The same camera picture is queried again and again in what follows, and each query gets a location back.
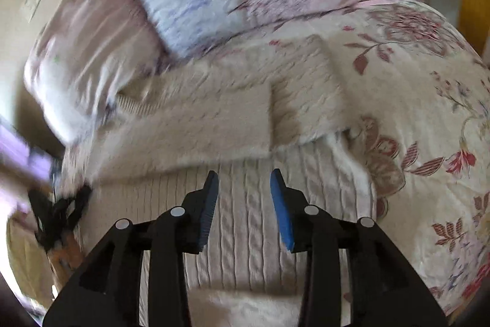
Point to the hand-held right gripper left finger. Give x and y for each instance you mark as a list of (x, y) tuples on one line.
[(209, 206)]

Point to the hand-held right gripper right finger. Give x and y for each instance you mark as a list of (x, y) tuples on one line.
[(280, 212)]

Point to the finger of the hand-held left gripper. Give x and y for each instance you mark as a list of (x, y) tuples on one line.
[(57, 214)]

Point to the cream floral bed sheet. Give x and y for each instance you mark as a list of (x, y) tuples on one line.
[(421, 101)]

